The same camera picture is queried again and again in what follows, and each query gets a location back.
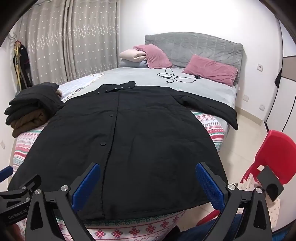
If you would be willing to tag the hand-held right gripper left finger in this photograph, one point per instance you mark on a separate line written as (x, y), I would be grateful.
(84, 187)

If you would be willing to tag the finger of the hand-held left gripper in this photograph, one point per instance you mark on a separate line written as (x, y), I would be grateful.
(5, 173)
(27, 183)

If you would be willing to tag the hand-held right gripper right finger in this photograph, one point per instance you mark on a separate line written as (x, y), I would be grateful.
(209, 187)

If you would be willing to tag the large black coat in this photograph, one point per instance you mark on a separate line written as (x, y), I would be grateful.
(138, 129)

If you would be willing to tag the folded brown coat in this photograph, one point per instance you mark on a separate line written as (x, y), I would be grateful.
(27, 122)

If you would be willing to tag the patterned pink green blanket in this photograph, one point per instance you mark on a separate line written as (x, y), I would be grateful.
(138, 229)

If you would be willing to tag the white patterned cloth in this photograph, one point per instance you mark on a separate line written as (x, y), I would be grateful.
(274, 213)

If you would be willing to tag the red plastic chair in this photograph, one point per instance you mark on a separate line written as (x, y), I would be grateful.
(272, 148)

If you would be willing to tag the folded black padded jacket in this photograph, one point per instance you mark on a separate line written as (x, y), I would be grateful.
(32, 99)

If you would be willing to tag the light blue fringed throw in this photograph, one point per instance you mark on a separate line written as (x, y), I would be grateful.
(78, 84)

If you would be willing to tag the hanging black garment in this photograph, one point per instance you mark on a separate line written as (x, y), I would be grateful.
(24, 64)

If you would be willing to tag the white and beige wardrobe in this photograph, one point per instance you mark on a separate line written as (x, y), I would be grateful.
(284, 104)

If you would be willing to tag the pink velvet pillow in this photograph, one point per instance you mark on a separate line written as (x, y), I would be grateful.
(155, 55)
(210, 68)

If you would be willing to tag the white charging device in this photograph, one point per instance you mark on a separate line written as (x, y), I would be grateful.
(165, 76)

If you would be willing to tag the grey bedsheet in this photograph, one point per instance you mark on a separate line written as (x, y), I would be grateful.
(143, 76)

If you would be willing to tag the folded grey blanket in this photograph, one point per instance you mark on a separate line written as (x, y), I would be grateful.
(131, 64)

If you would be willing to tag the folded beige quilt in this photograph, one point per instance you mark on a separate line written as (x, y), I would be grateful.
(131, 54)

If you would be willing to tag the grey padded headboard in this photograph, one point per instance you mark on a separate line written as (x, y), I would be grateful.
(196, 46)

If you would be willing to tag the beige star-patterned curtain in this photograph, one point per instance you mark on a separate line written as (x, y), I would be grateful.
(69, 34)

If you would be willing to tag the black plastic bracket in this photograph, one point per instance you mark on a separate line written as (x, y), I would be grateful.
(266, 177)

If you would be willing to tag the white round-hole wall socket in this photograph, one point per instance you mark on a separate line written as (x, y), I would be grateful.
(260, 67)

